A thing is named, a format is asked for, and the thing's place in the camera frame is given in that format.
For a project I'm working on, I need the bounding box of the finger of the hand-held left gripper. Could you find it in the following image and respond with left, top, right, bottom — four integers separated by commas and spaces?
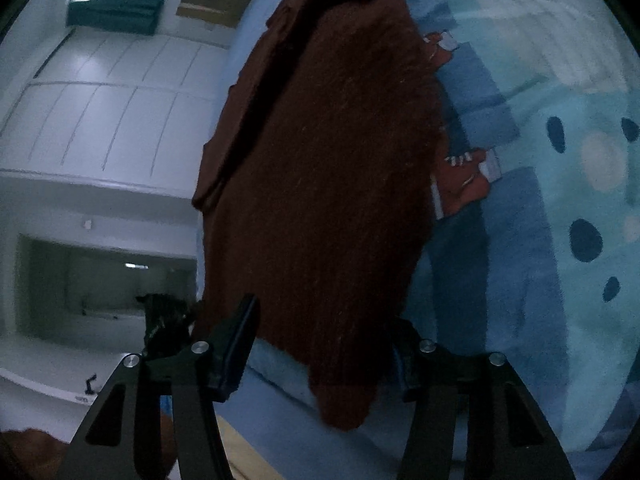
136, 292, 202, 359

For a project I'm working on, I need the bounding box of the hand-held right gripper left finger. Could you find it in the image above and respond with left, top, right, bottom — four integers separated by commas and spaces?
55, 293, 261, 480

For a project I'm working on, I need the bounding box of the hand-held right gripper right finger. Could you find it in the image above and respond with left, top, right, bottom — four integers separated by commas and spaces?
390, 317, 576, 480

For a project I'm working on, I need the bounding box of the dark red knit sweater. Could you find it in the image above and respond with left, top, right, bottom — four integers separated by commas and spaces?
192, 0, 447, 433

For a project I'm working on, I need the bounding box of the blue printed bedsheet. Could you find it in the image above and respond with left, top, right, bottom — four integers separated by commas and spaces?
195, 0, 640, 467

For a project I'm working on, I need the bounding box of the white wardrobe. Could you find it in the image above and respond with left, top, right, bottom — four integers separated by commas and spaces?
0, 29, 236, 196

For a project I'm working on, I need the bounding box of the teal storage box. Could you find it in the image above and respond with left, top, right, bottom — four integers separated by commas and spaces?
66, 0, 166, 37

